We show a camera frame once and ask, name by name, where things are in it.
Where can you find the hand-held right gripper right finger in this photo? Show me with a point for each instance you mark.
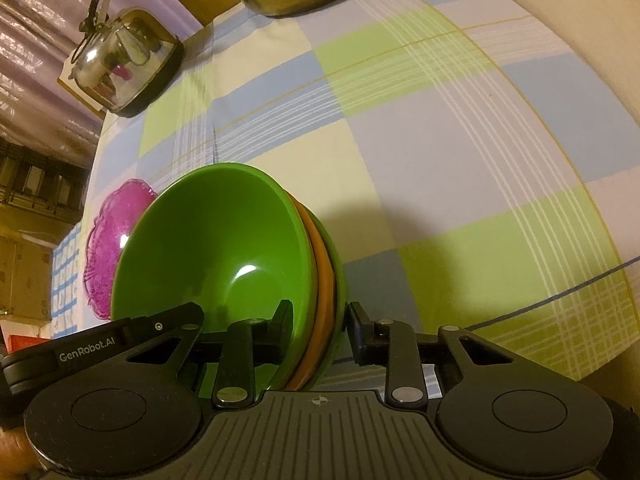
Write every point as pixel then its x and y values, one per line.
pixel 358 336

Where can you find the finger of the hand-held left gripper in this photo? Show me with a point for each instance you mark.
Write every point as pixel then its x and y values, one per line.
pixel 170 321

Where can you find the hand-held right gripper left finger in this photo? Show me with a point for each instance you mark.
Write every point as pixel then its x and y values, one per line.
pixel 281 340

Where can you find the orange bowl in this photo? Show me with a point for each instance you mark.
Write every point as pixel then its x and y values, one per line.
pixel 321 300

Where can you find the green bowl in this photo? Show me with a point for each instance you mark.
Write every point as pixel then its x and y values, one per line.
pixel 215 260
pixel 340 285

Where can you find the large purple glass plate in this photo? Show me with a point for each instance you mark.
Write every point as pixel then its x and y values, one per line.
pixel 115 240

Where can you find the red flat object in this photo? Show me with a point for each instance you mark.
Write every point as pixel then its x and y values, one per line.
pixel 30 344

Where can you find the cardboard box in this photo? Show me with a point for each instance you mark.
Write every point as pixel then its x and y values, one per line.
pixel 25 275

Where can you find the checkered tablecloth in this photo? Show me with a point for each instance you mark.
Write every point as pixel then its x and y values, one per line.
pixel 425 185

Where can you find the dark wicker rack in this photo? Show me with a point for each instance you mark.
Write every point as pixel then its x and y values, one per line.
pixel 40 180

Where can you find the steel kettle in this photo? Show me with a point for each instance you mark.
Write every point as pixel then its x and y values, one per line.
pixel 125 55

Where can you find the pale purple curtain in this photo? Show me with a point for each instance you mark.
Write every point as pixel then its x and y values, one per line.
pixel 45 25

